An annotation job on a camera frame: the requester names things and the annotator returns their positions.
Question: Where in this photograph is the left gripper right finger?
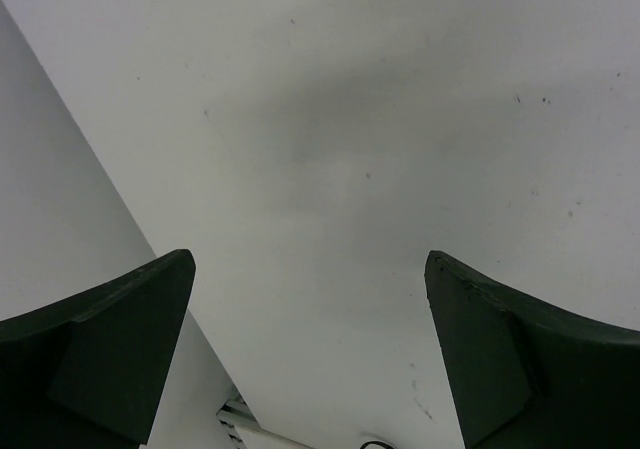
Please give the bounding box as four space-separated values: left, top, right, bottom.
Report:
425 251 639 448

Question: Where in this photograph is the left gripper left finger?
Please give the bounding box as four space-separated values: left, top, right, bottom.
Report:
1 249 196 446

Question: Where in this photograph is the aluminium table frame rail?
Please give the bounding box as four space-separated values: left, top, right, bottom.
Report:
216 396 270 448

